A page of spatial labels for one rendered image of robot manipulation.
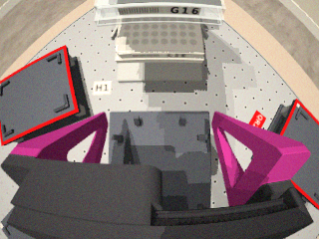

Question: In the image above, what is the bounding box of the white multi-well plate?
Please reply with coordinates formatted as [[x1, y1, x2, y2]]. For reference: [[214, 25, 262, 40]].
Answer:
[[94, 0, 226, 27], [116, 24, 204, 64]]

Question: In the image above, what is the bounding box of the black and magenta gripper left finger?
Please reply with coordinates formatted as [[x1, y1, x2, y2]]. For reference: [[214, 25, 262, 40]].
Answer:
[[9, 112, 109, 163]]

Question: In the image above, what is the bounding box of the grey perforated base plate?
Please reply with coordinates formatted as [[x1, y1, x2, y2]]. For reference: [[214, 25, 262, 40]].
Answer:
[[22, 7, 304, 208]]

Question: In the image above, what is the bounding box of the grey plate hotel rack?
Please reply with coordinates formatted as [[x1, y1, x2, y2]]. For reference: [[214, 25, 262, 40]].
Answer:
[[117, 63, 202, 83]]

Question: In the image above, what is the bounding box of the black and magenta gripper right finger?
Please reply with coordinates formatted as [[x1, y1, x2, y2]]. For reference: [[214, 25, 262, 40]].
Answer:
[[211, 112, 311, 206]]

